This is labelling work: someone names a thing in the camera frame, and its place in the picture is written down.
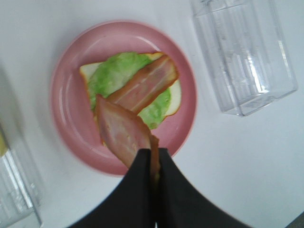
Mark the clear plastic container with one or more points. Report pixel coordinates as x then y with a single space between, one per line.
18 191
244 48

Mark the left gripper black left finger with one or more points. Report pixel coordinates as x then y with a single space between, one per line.
128 205

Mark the yellow cheese slice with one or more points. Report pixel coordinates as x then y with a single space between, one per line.
3 143

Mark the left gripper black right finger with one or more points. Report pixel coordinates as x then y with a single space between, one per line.
182 206

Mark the pink plate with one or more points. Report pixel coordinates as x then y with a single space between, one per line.
69 100

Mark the left clear plastic container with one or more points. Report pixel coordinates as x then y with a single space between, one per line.
18 191

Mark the right clear plastic container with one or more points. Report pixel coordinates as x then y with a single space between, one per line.
244 48

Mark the bread slice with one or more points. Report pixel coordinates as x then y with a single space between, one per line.
174 97

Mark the green lettuce leaf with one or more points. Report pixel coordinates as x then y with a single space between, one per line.
111 73

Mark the bacon strip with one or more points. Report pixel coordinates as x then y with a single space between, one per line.
146 85
124 133

